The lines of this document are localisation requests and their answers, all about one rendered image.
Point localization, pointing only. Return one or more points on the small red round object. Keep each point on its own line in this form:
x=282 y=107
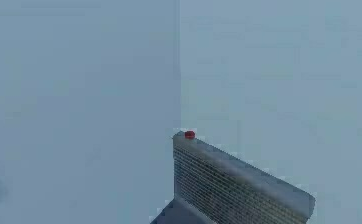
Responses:
x=189 y=134

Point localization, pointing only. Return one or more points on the black mesh trash can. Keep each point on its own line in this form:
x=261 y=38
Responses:
x=229 y=190

